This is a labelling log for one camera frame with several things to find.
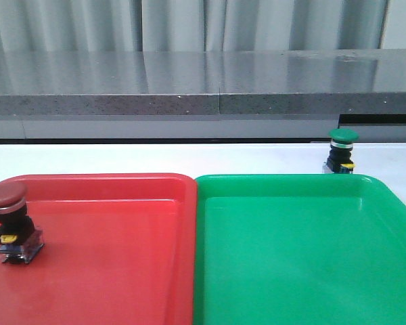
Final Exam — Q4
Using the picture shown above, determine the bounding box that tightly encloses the green mushroom push button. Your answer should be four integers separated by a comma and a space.
322, 128, 359, 174

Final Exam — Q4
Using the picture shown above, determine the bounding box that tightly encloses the red mushroom push button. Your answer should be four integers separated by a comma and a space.
0, 181, 44, 264

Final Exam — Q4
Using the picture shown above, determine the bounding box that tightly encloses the grey stone counter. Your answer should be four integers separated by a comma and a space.
0, 49, 406, 142

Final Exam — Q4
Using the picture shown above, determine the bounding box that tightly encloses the green plastic tray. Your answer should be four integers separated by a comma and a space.
194, 174, 406, 324

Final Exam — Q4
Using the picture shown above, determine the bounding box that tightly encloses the red plastic tray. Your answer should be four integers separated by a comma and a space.
0, 173, 197, 324

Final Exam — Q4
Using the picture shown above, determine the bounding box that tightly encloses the white pleated curtain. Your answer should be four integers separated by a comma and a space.
0, 1, 388, 52

